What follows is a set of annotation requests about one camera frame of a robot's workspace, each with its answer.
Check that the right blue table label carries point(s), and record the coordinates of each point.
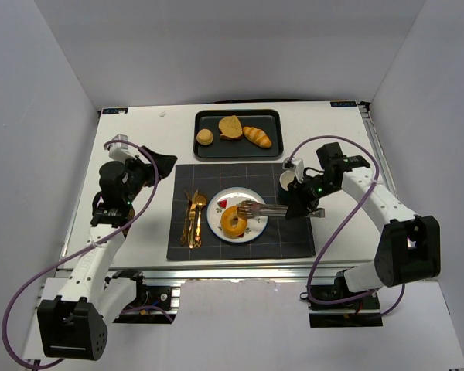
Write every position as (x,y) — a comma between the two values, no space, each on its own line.
(343,103)

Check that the gold fork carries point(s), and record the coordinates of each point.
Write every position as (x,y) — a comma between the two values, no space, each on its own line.
(183,237)

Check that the dark checked placemat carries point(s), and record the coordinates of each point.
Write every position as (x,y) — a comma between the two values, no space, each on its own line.
(281,239)

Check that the left blue table label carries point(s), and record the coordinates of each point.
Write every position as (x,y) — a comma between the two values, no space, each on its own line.
(115,110)

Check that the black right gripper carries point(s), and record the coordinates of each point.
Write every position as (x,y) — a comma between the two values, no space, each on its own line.
(298,200)

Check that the blue table label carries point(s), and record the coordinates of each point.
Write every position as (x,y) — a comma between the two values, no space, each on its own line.
(115,110)
(343,103)

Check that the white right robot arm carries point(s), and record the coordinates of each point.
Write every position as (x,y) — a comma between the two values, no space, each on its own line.
(409,247)

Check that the dark green mug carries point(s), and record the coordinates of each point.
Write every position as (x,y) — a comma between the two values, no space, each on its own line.
(284,196)

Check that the metal serving tongs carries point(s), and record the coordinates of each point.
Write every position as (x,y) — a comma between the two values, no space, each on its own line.
(252,209)

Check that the gold spoon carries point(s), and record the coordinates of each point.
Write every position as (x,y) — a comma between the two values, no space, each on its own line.
(201,202)

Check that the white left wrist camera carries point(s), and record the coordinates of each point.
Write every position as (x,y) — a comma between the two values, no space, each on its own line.
(119,151)

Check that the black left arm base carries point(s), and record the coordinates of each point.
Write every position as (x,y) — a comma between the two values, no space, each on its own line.
(152,304)

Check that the white strawberry pattern plate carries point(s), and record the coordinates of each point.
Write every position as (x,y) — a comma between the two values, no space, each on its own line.
(233,197)

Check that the black baking tray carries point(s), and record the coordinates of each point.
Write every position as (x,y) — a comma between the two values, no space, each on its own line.
(267,120)

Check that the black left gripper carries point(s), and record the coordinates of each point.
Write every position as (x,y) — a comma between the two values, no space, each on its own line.
(151,166)

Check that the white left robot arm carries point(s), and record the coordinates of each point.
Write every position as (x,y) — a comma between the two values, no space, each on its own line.
(74,325)

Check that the small round bun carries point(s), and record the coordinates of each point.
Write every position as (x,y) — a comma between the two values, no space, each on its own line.
(204,137)

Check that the toasted bread slice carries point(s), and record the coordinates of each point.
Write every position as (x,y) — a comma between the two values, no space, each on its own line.
(230,128)

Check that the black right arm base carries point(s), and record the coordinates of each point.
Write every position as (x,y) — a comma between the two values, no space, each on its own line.
(360,313)

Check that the orange bagel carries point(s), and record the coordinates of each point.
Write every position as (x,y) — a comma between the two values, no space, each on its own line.
(232,224)

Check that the striped croissant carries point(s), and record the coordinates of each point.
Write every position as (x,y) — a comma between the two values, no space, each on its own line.
(257,137)

